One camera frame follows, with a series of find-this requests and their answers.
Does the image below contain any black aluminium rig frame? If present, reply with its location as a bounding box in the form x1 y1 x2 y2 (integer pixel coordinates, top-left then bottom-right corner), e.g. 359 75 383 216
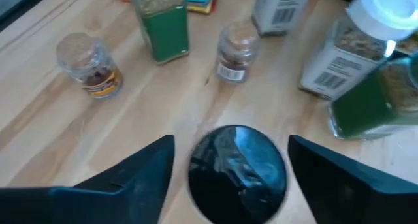
0 0 59 33

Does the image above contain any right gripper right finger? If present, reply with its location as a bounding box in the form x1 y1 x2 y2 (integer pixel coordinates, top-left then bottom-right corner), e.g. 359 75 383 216
287 134 418 224

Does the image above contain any white-lid bagel seasoning jar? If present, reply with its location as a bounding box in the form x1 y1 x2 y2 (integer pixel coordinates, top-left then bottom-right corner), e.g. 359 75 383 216
298 0 418 100
251 0 314 36

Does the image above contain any green-lid oregano glass jar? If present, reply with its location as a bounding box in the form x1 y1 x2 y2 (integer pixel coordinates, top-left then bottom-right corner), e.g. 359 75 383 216
130 0 191 65
328 52 418 142

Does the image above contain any purple label black-lid spice bottle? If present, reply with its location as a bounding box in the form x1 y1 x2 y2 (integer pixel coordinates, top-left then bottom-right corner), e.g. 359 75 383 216
187 124 289 224

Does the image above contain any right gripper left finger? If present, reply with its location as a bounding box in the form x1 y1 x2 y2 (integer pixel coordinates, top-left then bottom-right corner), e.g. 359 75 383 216
0 134 176 224

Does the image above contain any small cork-lid glass spice jar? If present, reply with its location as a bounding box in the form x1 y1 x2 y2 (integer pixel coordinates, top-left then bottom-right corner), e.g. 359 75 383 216
55 31 124 99
215 21 261 84

